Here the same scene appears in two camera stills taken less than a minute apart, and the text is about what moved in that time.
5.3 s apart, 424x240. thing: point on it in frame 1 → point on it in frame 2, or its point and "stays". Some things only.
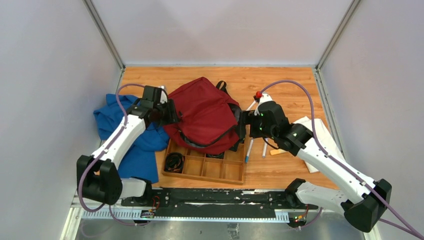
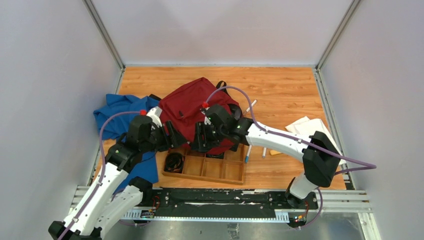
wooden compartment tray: [227, 167] stays
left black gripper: [171, 112] → [174, 136]
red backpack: [210, 119] stays
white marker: [251, 105] stays
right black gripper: [247, 117] → [198, 143]
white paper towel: [323, 137] stays
